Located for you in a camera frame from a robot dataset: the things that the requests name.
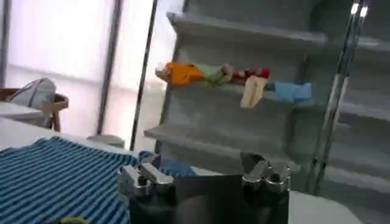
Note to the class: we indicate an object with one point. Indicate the empty grey shelf rack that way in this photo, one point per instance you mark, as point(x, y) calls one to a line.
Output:
point(365, 128)

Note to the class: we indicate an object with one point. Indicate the grey shelf rack with clothes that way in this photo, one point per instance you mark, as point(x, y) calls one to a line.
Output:
point(231, 121)

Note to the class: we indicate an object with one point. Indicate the brown wooden chair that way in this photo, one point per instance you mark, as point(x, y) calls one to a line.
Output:
point(59, 105)

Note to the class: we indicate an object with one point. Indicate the metal glass partition frame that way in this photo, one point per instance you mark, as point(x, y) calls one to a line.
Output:
point(335, 91)

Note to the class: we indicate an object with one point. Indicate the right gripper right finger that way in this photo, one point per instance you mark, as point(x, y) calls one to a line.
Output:
point(268, 179)

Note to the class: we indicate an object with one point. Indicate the dark window frame bar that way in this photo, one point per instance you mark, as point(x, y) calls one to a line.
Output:
point(108, 67)

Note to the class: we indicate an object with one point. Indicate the grey bag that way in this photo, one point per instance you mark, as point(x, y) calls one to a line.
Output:
point(35, 92)

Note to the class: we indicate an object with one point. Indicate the blue striped shirt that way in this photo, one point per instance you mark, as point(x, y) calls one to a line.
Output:
point(61, 179)

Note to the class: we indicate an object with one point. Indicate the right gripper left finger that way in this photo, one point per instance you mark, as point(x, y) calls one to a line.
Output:
point(143, 179)

